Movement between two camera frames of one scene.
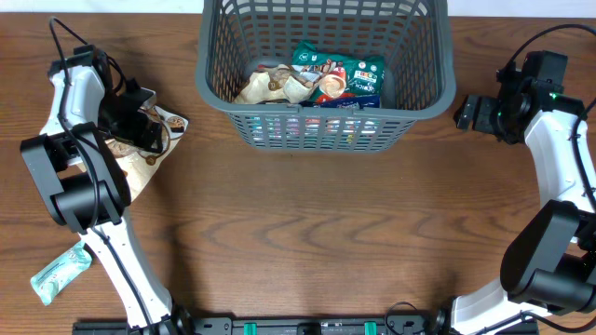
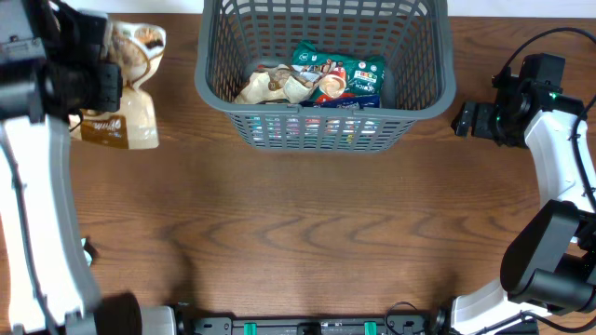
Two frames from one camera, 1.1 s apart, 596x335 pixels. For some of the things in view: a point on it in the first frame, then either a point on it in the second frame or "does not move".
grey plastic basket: x=413 y=37 does not move
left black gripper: x=143 y=132 -> x=108 y=87
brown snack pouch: x=139 y=165 -> x=134 y=126
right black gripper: x=472 y=113 does not move
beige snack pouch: x=280 y=84 does not move
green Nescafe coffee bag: x=353 y=82 does not move
